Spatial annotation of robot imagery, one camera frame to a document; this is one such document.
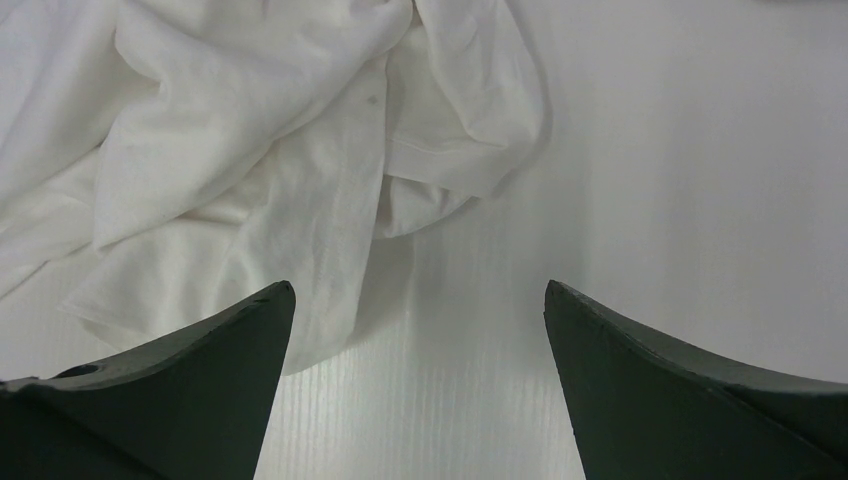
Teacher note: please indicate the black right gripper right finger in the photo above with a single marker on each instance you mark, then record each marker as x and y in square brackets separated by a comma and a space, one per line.
[646, 405]

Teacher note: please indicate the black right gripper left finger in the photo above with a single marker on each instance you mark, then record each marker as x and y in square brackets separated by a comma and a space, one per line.
[192, 404]

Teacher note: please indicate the white t shirt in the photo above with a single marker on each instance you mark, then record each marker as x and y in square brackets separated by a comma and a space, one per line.
[206, 149]

